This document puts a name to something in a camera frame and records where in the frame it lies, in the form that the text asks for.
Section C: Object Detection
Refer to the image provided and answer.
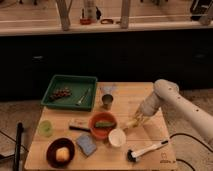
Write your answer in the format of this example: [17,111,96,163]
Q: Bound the white cup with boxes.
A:
[108,129,126,147]

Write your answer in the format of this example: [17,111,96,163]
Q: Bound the brown ring on shelf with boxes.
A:
[100,18,115,25]

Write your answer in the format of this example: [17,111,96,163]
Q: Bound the bunch of dark grapes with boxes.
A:
[49,88,71,101]

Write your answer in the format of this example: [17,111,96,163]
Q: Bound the yellow banana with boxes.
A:
[123,120,138,130]

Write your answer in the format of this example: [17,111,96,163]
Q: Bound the black pole stand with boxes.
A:
[13,122,24,171]

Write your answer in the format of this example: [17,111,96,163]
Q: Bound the wooden block eraser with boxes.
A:
[69,119,90,131]

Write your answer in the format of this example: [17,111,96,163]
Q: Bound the clear glass cup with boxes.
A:
[100,85,115,95]

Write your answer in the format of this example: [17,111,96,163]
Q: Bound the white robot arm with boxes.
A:
[135,79,213,147]

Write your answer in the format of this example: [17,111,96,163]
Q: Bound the blue sponge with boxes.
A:
[76,134,97,156]

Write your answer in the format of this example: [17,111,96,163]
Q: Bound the black cable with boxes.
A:
[169,132,213,171]

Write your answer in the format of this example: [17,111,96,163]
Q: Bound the green plastic cup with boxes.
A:
[38,120,53,137]

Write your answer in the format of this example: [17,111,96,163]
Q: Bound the orange bowl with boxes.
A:
[89,112,117,140]

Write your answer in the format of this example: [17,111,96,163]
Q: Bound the green cucumber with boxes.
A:
[95,122,116,128]

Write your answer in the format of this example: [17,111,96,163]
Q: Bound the green plastic tray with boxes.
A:
[41,75,97,111]

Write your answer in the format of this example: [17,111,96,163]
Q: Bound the metal spoon in tray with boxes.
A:
[76,88,91,106]

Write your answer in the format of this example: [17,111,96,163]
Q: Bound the small metal cup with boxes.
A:
[102,94,113,110]

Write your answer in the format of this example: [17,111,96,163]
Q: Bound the red object on shelf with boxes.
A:
[80,9,91,25]

